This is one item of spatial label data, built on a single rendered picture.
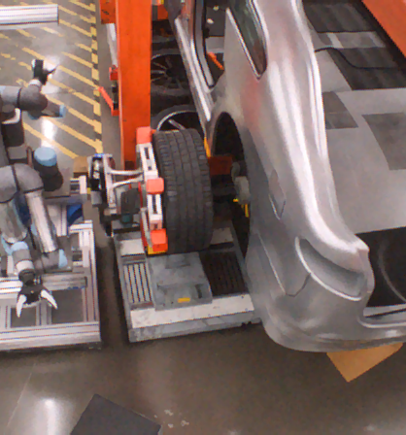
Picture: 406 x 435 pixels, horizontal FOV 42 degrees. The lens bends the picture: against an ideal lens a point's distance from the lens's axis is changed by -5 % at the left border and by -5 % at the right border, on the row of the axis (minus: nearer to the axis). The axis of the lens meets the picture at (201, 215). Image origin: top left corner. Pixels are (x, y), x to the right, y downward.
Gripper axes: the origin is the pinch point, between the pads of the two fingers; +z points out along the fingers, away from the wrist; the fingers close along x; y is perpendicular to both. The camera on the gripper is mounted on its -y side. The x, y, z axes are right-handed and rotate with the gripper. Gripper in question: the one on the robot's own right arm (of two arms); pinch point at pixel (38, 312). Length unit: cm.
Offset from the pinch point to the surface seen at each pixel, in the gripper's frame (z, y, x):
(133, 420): 25, 85, -39
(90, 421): 18, 88, -19
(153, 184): -53, 0, -69
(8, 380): -36, 127, 15
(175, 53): -239, 52, -165
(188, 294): -45, 96, -103
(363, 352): 30, 97, -193
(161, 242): -38, 26, -71
